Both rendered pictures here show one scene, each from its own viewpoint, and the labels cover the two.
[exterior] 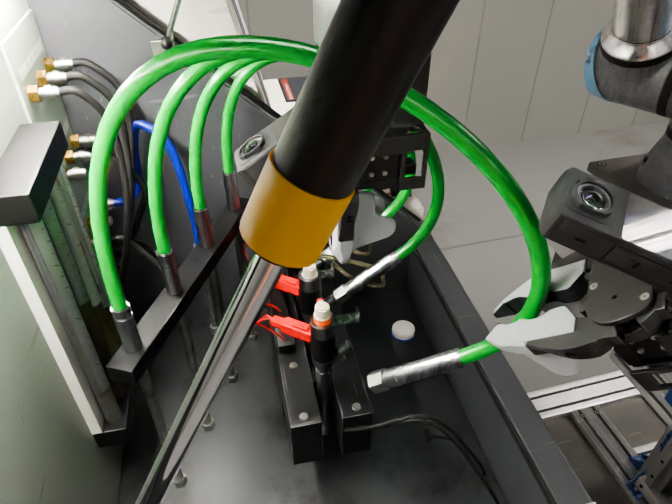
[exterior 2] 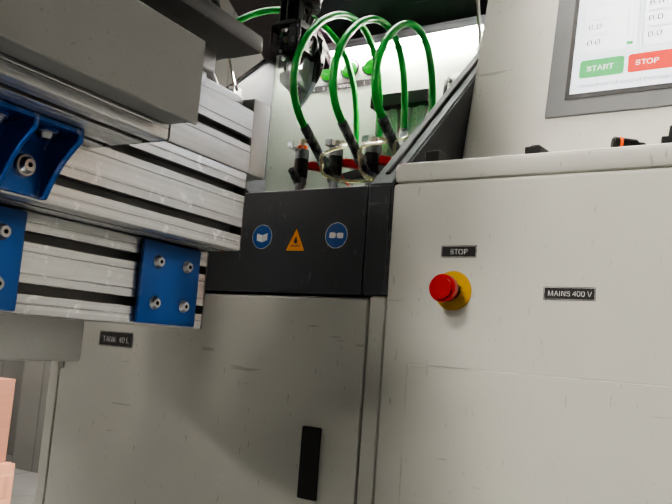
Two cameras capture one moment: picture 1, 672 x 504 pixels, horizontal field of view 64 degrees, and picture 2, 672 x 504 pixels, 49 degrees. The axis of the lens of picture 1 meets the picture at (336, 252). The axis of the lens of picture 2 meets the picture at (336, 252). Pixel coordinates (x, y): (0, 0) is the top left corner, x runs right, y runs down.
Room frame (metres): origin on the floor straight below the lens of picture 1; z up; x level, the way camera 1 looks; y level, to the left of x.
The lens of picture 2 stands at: (1.48, -0.93, 0.72)
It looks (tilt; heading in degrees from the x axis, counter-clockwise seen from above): 7 degrees up; 135
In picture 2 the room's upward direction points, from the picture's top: 4 degrees clockwise
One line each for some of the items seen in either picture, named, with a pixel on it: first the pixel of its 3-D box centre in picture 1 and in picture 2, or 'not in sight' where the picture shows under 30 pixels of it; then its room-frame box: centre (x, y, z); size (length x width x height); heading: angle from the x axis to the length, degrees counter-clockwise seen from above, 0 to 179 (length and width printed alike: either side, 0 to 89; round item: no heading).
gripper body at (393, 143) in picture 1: (368, 118); (298, 29); (0.43, -0.03, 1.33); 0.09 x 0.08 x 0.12; 103
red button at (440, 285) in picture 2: not in sight; (447, 289); (0.92, -0.16, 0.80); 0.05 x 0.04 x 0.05; 12
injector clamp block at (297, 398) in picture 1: (308, 353); not in sight; (0.54, 0.04, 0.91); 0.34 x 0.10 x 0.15; 12
